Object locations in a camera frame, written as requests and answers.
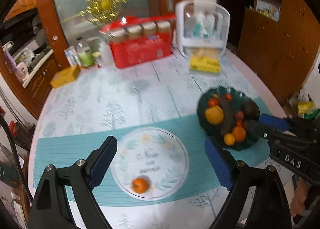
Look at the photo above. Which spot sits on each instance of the small red tomato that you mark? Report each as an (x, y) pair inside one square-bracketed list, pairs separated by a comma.
[(240, 123)]

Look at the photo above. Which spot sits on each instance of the dark avocado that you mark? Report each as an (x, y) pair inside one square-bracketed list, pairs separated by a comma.
[(250, 110)]

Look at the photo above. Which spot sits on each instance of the dark cucumber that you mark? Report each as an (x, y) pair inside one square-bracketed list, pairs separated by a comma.
[(228, 123)]

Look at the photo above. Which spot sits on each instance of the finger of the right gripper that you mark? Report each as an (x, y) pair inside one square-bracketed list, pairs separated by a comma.
[(278, 123), (260, 129)]

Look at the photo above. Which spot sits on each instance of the white clear storage case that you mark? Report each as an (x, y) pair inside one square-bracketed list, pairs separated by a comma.
[(201, 25)]

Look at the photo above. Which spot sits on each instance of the red cherry tomato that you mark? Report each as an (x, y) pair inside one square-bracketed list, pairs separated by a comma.
[(228, 97)]

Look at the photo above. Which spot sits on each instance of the yellow tissue pack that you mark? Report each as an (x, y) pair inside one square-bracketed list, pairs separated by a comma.
[(205, 60)]

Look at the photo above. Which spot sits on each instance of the small orange kumquat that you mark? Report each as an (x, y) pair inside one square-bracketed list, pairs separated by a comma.
[(139, 185)]

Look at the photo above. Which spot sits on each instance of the yellow small box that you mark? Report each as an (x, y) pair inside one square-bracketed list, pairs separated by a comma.
[(65, 76)]

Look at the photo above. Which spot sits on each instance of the small yellow-orange tomato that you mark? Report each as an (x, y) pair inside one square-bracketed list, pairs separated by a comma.
[(229, 139)]

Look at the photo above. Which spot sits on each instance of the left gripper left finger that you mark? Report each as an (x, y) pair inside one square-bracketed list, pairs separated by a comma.
[(50, 207)]

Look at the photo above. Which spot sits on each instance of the green label bottle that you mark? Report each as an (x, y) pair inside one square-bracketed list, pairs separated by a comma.
[(84, 52)]

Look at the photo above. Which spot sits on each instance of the wrinkled red fruit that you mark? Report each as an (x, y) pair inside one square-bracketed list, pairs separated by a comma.
[(239, 115)]

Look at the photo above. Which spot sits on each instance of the orange mandarin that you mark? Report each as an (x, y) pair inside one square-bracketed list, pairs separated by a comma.
[(239, 134)]

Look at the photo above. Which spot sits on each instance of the white squeeze bottle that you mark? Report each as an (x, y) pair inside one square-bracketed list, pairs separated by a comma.
[(106, 53)]

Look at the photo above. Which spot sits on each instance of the yellow lemon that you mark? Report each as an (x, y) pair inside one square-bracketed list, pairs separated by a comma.
[(214, 115)]

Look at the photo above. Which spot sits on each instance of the dark green scalloped plate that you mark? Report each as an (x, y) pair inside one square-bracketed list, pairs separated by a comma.
[(239, 98)]

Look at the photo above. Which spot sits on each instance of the red packaged box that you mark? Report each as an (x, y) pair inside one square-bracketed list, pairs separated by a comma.
[(134, 40)]

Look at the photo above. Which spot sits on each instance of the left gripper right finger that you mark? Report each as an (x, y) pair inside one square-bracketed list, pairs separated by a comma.
[(269, 208)]

